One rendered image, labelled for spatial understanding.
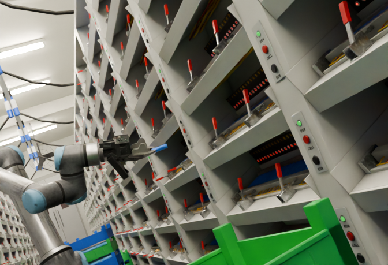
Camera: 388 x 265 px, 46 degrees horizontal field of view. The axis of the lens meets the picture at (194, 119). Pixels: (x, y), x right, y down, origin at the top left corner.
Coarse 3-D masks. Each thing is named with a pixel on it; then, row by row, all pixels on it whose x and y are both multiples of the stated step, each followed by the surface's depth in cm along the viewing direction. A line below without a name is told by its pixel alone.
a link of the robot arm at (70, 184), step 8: (64, 176) 169; (72, 176) 169; (80, 176) 171; (64, 184) 168; (72, 184) 170; (80, 184) 171; (72, 192) 169; (80, 192) 172; (72, 200) 171; (80, 200) 172
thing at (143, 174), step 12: (84, 36) 297; (84, 48) 295; (96, 60) 295; (96, 72) 293; (108, 84) 293; (108, 96) 291; (120, 108) 291; (120, 120) 289; (132, 132) 289; (144, 168) 285; (144, 180) 283; (144, 204) 279; (156, 204) 281; (168, 240) 277; (168, 264) 273
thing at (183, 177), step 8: (184, 152) 221; (176, 160) 219; (192, 160) 158; (168, 168) 217; (192, 168) 162; (160, 176) 215; (176, 176) 189; (184, 176) 177; (192, 176) 169; (168, 184) 206; (176, 184) 195
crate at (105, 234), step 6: (102, 228) 258; (108, 228) 267; (96, 234) 257; (102, 234) 257; (108, 234) 259; (84, 240) 257; (90, 240) 257; (96, 240) 257; (102, 240) 257; (72, 246) 256; (78, 246) 256; (84, 246) 256
